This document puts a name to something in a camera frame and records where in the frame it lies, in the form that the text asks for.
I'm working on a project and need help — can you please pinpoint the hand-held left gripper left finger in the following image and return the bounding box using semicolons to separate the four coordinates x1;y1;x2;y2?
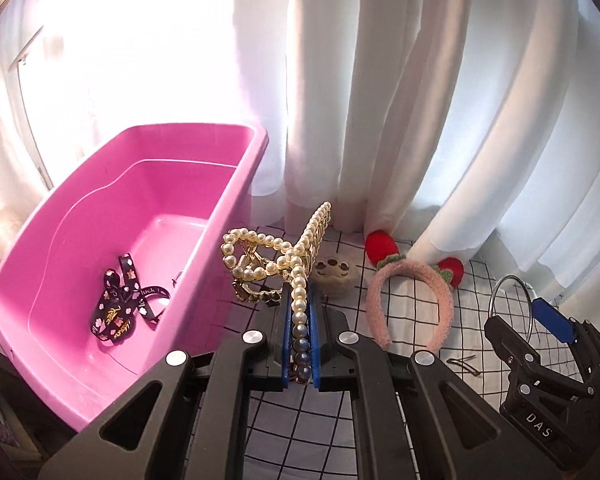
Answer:
37;290;293;480

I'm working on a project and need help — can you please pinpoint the large metal ring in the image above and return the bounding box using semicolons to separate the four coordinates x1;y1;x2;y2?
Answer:
490;275;536;342

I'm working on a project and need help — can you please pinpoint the pink plastic bin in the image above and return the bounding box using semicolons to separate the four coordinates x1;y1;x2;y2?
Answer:
0;122;270;433

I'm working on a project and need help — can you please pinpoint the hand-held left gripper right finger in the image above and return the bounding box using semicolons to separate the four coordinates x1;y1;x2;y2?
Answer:
310;292;563;480

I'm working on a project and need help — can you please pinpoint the white grid tablecloth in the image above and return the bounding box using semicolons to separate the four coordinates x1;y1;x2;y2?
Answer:
190;225;596;480

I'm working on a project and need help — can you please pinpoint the white curtain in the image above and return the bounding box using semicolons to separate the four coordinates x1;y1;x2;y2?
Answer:
0;0;600;311

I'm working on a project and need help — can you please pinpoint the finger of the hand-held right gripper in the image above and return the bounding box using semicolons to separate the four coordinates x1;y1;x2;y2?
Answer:
484;314;537;368
530;297;600;386

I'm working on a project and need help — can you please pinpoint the pearl hair clip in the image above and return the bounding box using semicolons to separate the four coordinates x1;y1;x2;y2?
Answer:
221;201;332;385

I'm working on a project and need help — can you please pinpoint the black printed ribbon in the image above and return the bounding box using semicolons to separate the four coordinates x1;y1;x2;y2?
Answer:
90;255;171;345

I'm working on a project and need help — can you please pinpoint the beige plush paw clip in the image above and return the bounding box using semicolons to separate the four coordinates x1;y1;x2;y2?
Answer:
312;256;356;298

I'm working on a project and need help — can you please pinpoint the pink fuzzy strawberry headband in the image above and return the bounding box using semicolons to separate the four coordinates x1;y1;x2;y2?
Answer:
365;230;465;352

